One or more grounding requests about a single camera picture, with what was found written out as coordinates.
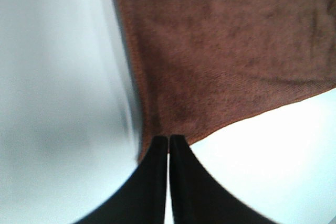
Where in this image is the brown microfibre towel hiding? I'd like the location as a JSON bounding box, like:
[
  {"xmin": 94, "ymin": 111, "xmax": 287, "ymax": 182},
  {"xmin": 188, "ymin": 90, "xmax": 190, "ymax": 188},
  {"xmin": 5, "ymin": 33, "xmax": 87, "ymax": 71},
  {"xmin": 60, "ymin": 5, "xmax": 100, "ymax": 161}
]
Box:
[{"xmin": 115, "ymin": 0, "xmax": 335, "ymax": 158}]

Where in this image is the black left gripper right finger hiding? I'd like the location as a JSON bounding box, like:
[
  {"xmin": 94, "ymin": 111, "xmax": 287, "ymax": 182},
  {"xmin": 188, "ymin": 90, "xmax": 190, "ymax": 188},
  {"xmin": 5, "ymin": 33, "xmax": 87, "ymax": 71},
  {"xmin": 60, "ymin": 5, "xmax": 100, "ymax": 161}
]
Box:
[{"xmin": 169, "ymin": 135, "xmax": 272, "ymax": 224}]

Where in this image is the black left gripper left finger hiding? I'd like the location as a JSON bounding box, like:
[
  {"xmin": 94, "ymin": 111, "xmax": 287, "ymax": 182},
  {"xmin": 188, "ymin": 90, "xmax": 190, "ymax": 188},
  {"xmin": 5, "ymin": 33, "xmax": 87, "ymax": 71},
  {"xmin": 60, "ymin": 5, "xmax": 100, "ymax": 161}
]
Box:
[{"xmin": 77, "ymin": 136, "xmax": 168, "ymax": 224}]

